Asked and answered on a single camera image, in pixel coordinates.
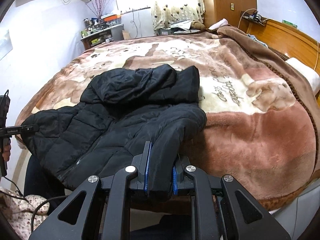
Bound brown plush toy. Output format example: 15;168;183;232
190;21;206;30

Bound wooden headboard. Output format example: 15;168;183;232
247;20;319;73

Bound black puffer jacket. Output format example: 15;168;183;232
22;64;207;199

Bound power strip with cables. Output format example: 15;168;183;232
239;8;269;26

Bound heart patterned curtain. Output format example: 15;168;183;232
150;0;205;30

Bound pink flower branches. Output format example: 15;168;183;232
86;0;114;18

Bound wooden wardrobe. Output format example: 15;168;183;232
204;0;257;32

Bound white pillow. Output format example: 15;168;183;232
285;57;320;95

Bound brown patterned fleece blanket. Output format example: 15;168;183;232
17;26;319;210

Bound orange box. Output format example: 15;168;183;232
101;14;121;22

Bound person left hand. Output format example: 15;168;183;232
1;138;11;161

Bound cluttered side desk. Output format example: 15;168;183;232
81;24;124;50

